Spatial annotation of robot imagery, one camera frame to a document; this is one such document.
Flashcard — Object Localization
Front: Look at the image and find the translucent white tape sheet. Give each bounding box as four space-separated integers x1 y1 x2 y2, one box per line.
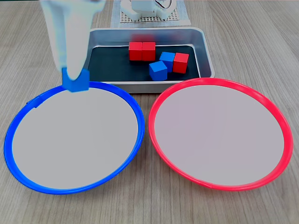
109 0 192 28

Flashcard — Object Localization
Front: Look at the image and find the blue wooden cube block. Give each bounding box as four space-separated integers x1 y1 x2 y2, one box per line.
159 51 176 70
149 61 168 81
62 67 90 92

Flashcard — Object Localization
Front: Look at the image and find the blue rimmed round dish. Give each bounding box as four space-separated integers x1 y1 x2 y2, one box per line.
4 81 145 195

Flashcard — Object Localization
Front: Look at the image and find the red wooden cube block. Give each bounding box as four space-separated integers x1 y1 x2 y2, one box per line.
172 52 190 74
142 42 157 62
128 42 143 61

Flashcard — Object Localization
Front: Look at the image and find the silver metal tray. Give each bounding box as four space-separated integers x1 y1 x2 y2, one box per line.
86 27 216 94

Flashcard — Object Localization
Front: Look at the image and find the red black white servo cable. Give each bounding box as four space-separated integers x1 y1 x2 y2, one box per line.
154 0 175 9

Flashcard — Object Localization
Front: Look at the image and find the black tray liner mat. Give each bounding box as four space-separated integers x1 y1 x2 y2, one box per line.
88 45 201 82

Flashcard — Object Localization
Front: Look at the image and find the red rimmed round dish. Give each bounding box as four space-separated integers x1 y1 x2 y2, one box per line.
148 77 294 192

